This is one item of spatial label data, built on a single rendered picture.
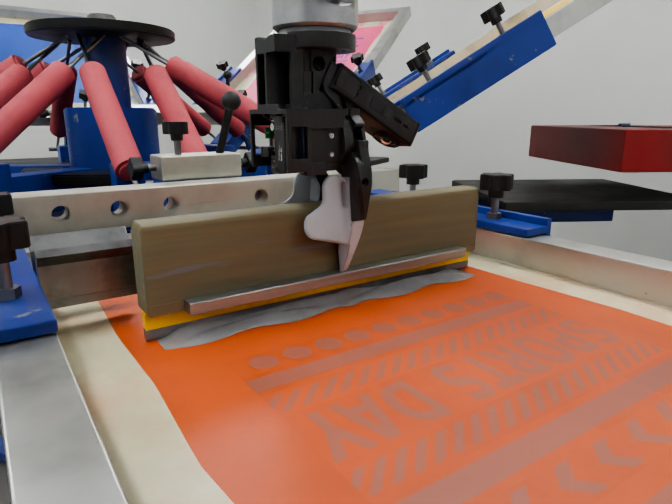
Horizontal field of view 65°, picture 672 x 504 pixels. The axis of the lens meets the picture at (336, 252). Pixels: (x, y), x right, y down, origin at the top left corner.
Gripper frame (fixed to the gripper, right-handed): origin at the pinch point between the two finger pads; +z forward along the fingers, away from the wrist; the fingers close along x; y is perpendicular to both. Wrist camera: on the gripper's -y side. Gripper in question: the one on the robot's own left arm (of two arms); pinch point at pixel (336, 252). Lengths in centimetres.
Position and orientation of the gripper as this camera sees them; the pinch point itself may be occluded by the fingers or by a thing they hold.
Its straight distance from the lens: 52.7
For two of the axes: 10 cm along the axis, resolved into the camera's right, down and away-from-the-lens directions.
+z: 0.0, 9.7, 2.6
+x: 5.7, 2.1, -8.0
